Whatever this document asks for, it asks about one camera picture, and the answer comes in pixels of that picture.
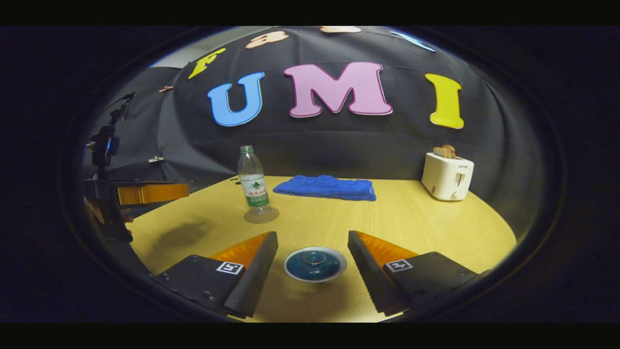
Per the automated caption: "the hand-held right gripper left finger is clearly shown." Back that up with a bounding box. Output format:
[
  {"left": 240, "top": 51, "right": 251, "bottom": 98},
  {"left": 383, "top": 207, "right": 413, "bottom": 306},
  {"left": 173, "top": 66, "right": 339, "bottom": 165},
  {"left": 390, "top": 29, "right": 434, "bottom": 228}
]
[{"left": 151, "top": 231, "right": 279, "bottom": 319}]

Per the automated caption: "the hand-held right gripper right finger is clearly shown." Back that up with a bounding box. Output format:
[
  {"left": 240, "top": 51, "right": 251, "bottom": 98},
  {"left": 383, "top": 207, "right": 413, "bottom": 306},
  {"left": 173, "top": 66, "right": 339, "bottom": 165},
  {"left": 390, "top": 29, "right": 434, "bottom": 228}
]
[{"left": 347, "top": 230, "right": 481, "bottom": 317}]

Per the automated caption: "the blue teacup lid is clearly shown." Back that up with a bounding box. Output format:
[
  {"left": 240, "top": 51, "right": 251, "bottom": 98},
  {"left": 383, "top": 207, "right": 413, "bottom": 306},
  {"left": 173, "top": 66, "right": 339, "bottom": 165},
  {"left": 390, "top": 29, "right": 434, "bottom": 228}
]
[{"left": 287, "top": 248, "right": 342, "bottom": 282}]

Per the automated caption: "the round brown coaster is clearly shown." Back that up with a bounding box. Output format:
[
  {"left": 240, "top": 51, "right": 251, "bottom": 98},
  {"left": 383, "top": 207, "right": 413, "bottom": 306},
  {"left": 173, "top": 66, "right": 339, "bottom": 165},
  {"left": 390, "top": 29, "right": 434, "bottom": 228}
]
[{"left": 243, "top": 206, "right": 280, "bottom": 224}]

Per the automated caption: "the clear plastic water bottle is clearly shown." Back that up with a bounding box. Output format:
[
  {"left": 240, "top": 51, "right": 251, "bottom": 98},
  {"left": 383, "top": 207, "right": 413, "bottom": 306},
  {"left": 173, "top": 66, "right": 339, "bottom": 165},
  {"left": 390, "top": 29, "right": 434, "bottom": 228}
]
[{"left": 237, "top": 145, "right": 272, "bottom": 217}]

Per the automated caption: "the blue folded towel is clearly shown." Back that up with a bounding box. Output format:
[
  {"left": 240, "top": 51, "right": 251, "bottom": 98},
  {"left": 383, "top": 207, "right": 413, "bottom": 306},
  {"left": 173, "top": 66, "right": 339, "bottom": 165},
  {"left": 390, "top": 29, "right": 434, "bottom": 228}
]
[{"left": 273, "top": 174, "right": 377, "bottom": 202}]

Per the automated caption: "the white toaster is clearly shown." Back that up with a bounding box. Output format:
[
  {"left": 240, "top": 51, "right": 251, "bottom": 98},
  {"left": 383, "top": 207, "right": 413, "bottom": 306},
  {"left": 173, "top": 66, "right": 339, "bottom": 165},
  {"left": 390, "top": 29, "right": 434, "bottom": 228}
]
[{"left": 421, "top": 152, "right": 475, "bottom": 202}]

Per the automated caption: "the black backdrop cloth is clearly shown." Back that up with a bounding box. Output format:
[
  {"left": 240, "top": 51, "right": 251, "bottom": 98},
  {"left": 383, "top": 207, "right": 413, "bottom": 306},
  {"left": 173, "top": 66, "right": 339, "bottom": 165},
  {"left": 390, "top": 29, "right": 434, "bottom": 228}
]
[{"left": 85, "top": 27, "right": 548, "bottom": 243}]

